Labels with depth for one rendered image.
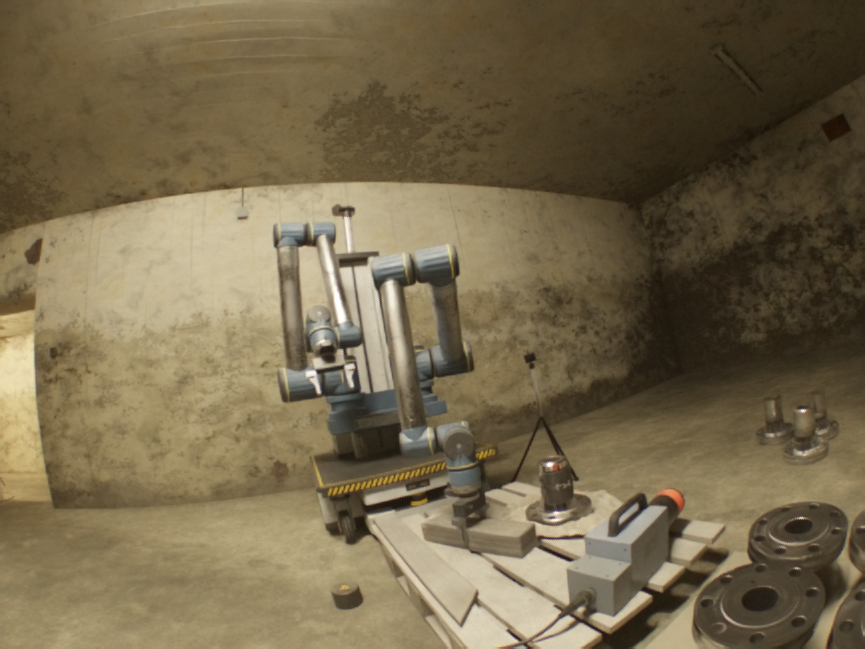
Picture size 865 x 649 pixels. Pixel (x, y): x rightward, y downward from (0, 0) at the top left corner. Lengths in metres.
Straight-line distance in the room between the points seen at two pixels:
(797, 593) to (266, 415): 3.42
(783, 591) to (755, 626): 0.10
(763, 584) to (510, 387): 3.56
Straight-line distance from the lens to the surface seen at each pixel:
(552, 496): 1.43
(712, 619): 0.78
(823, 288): 5.68
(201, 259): 3.78
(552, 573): 1.17
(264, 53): 2.76
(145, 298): 3.84
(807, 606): 0.80
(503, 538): 1.28
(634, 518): 1.05
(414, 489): 1.95
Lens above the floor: 0.77
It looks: 8 degrees up
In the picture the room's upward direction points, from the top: 11 degrees counter-clockwise
